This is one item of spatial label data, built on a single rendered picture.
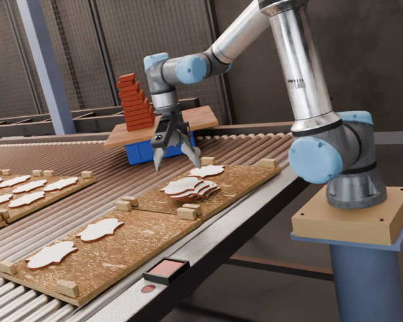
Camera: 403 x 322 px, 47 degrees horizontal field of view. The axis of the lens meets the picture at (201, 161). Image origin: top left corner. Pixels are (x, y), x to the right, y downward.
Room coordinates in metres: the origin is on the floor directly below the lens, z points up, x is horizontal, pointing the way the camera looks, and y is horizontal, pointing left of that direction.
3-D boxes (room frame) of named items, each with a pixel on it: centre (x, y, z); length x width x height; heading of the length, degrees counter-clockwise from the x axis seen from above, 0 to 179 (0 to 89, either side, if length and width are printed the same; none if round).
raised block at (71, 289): (0.90, 0.33, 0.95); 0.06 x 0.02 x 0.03; 47
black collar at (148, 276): (0.94, 0.13, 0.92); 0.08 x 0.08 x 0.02; 51
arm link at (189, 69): (1.32, -0.02, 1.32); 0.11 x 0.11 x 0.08; 45
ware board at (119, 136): (2.19, 0.15, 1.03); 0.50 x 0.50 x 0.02; 1
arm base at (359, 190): (1.12, -0.38, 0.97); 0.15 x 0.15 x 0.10
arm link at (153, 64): (1.38, 0.07, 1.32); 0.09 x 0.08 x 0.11; 45
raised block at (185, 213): (1.18, 0.07, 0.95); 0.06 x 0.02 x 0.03; 47
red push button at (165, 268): (0.94, 0.13, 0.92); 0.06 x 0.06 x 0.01; 51
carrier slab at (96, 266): (1.13, 0.30, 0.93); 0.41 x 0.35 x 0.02; 137
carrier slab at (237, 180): (1.44, 0.01, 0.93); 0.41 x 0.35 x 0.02; 136
